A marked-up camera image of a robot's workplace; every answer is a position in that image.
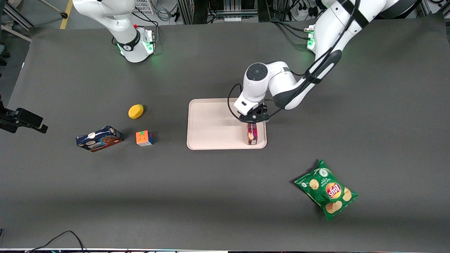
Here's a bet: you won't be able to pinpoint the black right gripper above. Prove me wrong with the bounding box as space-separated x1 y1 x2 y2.
0 100 48 134

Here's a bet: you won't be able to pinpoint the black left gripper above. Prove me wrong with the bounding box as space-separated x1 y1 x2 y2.
245 104 268 133

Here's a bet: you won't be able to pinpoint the red cookie box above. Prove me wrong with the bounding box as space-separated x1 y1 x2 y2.
247 123 258 145

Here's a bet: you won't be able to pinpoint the pale pink plastic tray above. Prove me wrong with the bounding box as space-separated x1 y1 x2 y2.
186 97 268 150

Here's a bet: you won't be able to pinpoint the blue cookie box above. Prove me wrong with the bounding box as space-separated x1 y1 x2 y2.
76 125 123 153

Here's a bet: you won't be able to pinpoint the white perforated box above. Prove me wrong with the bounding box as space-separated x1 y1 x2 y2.
133 0 156 15

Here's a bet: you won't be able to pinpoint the dark grey table mat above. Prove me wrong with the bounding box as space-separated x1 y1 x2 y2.
0 16 450 252

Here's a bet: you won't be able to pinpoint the green chips bag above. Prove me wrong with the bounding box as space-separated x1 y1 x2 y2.
294 159 359 222

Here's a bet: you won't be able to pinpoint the yellow lemon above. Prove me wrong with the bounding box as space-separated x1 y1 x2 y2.
128 104 144 120

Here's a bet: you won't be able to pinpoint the colourful puzzle cube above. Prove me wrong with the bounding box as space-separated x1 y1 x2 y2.
136 130 154 147

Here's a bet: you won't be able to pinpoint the yellow floor tape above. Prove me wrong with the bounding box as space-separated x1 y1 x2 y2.
59 0 73 30

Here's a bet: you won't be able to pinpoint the grey stand leg black foot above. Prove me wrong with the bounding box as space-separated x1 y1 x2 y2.
38 0 69 19

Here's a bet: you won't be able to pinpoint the aluminium equipment rack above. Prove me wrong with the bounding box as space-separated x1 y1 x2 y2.
177 0 261 24

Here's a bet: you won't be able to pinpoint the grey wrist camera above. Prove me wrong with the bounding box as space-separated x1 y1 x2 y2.
239 112 270 123

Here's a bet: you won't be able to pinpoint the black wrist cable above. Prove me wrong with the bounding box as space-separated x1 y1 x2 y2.
227 0 362 123

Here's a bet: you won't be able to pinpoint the black left arm base cables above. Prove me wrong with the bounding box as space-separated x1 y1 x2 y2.
269 18 315 40

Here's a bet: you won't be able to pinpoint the black arm base cables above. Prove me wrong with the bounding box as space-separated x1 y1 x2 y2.
112 11 159 46
269 18 315 40

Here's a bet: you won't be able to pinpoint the aluminium frame profile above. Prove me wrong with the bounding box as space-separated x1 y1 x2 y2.
0 0 36 43

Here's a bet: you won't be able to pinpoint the thin black cable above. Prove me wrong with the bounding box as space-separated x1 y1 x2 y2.
25 230 88 253

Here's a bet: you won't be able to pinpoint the grey coiled cable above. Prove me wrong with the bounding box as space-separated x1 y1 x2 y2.
155 4 173 22

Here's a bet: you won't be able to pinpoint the black right arm base cables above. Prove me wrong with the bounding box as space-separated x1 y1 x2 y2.
112 11 159 46

